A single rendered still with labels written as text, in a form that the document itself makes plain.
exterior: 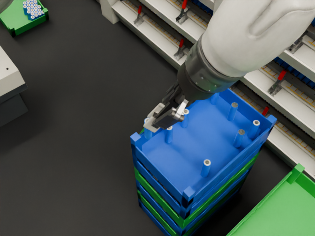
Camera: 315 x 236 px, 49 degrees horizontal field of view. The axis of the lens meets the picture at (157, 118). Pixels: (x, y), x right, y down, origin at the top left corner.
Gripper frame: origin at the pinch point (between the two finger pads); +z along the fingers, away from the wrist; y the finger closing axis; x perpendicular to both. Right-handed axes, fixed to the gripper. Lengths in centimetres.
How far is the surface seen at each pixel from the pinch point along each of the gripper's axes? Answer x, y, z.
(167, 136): 6.7, -3.7, 11.3
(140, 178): 8.3, 3.0, 27.4
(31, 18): -56, -66, 82
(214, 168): 20.2, -0.5, 8.5
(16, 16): -64, -67, 88
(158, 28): -3, -71, 49
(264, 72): 31, -43, 13
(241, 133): 20.9, -8.2, 1.0
